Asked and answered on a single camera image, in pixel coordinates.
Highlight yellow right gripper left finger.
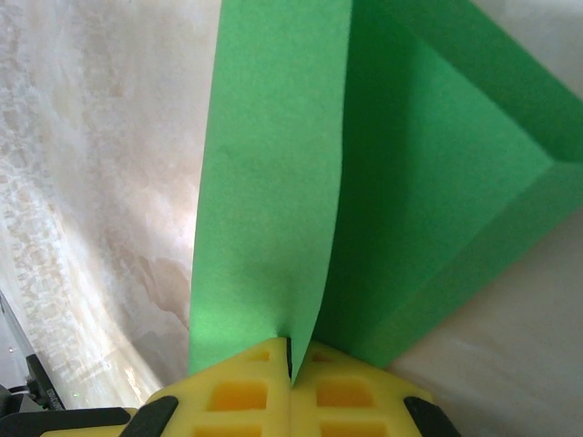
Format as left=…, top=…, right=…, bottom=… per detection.
left=121, top=336, right=292, bottom=437

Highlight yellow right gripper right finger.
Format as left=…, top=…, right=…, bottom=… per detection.
left=289, top=340, right=459, bottom=437

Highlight wide aluminium base rail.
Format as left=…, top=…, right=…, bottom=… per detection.
left=0, top=289, right=43, bottom=402

